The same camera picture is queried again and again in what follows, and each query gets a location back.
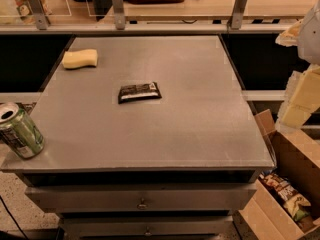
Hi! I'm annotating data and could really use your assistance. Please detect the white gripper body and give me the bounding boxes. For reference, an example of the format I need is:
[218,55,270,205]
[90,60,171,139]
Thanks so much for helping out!
[298,0,320,64]

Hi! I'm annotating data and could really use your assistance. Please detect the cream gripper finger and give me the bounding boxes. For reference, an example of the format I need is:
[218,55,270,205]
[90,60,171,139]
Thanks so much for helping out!
[275,20,302,47]
[278,64,320,129]

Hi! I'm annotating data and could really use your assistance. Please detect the green soda can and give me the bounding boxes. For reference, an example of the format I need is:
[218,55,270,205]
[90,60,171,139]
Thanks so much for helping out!
[0,102,45,159]

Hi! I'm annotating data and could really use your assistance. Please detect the yellow sponge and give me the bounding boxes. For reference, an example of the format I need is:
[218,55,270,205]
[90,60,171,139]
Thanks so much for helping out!
[62,49,98,69]

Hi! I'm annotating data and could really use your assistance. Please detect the cardboard box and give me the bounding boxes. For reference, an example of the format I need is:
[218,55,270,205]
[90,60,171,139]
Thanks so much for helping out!
[240,110,320,240]

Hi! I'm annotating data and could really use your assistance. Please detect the snack bags in box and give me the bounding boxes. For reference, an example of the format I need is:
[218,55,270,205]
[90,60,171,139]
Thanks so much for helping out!
[259,173,315,232]

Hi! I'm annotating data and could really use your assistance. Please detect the upper metal drawer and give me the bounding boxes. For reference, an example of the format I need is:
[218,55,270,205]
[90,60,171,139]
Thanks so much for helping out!
[26,183,256,213]

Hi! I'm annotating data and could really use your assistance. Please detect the metal drawer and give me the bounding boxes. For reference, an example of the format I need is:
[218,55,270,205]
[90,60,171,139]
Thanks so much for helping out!
[59,216,233,237]
[26,183,256,213]

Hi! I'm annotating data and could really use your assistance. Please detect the black snack bar wrapper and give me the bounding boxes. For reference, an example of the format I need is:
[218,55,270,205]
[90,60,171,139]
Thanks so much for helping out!
[118,82,162,104]

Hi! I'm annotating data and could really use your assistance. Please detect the lower metal drawer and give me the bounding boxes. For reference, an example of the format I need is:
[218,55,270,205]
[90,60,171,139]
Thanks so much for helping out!
[59,216,233,237]

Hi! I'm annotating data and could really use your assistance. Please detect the orange snack package behind glass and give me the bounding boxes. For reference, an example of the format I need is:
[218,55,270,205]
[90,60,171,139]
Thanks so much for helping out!
[14,0,33,22]

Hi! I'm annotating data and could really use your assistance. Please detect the right metal bracket post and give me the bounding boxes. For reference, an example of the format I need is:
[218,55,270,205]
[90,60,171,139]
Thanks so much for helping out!
[228,0,248,30]

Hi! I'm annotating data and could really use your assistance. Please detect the metal bracket post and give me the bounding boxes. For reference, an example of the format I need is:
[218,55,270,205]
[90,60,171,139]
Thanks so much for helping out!
[28,0,50,30]
[228,0,248,30]
[112,0,126,30]

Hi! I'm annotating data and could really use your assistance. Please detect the middle metal bracket post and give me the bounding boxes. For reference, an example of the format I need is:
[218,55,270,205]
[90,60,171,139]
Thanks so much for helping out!
[112,0,126,30]

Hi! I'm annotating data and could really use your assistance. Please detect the left metal bracket post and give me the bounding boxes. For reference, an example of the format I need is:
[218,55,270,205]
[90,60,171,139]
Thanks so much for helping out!
[28,0,50,30]

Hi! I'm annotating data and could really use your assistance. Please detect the black floor cable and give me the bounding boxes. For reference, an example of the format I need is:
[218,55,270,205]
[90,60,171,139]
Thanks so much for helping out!
[0,197,29,240]

